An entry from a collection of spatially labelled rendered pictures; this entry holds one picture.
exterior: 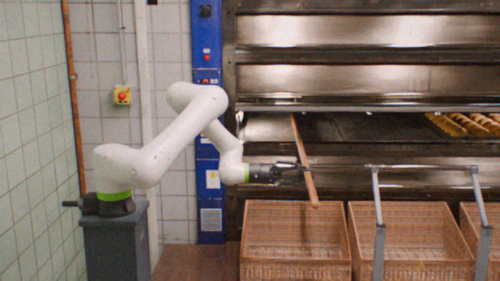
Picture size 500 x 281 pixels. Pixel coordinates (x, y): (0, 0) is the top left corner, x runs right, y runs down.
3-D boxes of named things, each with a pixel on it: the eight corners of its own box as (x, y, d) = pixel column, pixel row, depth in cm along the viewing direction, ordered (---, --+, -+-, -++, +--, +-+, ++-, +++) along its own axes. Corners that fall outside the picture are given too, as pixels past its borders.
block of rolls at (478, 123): (423, 116, 362) (423, 108, 360) (493, 116, 361) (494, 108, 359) (451, 138, 303) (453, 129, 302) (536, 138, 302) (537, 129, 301)
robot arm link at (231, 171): (218, 189, 238) (216, 177, 229) (219, 165, 245) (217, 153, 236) (248, 189, 238) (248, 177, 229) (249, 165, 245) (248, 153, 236)
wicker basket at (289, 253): (244, 243, 306) (244, 198, 299) (341, 244, 304) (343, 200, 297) (237, 286, 259) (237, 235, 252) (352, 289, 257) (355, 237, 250)
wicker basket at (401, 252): (344, 244, 304) (346, 200, 297) (441, 245, 304) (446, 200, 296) (358, 289, 257) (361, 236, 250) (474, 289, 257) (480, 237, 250)
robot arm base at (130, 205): (57, 218, 186) (55, 202, 184) (72, 202, 200) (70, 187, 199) (130, 218, 186) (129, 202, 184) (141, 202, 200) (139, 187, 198)
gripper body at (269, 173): (261, 161, 239) (281, 161, 239) (261, 179, 242) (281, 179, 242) (261, 166, 232) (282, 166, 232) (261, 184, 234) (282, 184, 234)
